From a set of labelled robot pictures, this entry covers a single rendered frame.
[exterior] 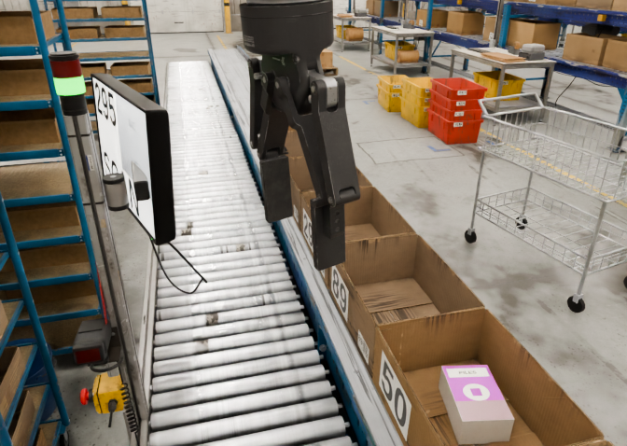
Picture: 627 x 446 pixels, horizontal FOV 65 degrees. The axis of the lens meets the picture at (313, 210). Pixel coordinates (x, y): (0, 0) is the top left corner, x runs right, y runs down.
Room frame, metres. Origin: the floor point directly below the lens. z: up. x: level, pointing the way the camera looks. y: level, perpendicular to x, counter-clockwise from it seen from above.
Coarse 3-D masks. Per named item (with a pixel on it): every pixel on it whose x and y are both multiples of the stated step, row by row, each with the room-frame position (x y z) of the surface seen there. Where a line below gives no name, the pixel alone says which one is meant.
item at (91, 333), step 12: (84, 324) 0.88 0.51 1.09; (96, 324) 0.88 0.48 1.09; (108, 324) 0.90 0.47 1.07; (84, 336) 0.84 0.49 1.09; (96, 336) 0.84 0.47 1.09; (108, 336) 0.87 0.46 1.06; (84, 348) 0.80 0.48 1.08; (96, 348) 0.81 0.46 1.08; (84, 360) 0.80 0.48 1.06; (96, 360) 0.80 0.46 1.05; (108, 360) 0.86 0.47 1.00
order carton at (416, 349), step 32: (416, 320) 0.95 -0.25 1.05; (448, 320) 0.97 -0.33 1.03; (480, 320) 0.99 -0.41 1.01; (384, 352) 0.86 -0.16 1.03; (416, 352) 0.95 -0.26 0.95; (448, 352) 0.97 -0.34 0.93; (480, 352) 0.98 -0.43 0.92; (512, 352) 0.87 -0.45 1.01; (416, 384) 0.90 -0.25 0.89; (512, 384) 0.85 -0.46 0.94; (544, 384) 0.77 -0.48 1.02; (416, 416) 0.69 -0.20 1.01; (448, 416) 0.81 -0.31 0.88; (544, 416) 0.75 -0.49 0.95; (576, 416) 0.68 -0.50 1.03
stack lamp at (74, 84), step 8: (56, 64) 0.91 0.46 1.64; (64, 64) 0.91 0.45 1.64; (72, 64) 0.92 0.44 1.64; (56, 72) 0.91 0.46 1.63; (64, 72) 0.91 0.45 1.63; (72, 72) 0.92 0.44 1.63; (80, 72) 0.94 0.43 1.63; (56, 80) 0.91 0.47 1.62; (64, 80) 0.91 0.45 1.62; (72, 80) 0.92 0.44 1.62; (80, 80) 0.93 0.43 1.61; (56, 88) 0.92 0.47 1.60; (64, 88) 0.91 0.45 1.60; (72, 88) 0.92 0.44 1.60; (80, 88) 0.93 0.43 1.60
